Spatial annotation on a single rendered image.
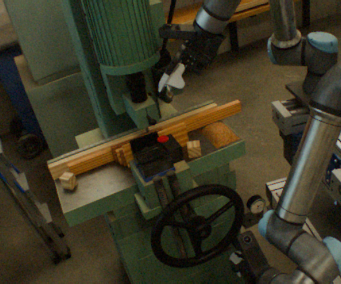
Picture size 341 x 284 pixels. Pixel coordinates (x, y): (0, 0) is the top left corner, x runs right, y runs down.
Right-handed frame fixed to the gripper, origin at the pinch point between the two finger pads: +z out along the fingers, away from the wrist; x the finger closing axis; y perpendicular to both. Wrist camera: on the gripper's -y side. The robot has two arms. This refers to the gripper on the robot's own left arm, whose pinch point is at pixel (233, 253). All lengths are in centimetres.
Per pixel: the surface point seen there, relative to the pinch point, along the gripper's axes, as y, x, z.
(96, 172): -33.7, -27.2, 23.3
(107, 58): -63, -15, 4
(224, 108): -38.7, 21.0, 23.0
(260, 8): -104, 168, 210
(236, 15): -103, 142, 210
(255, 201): -6.2, 18.4, 16.5
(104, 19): -72, -13, -2
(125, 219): -17.2, -24.0, 17.7
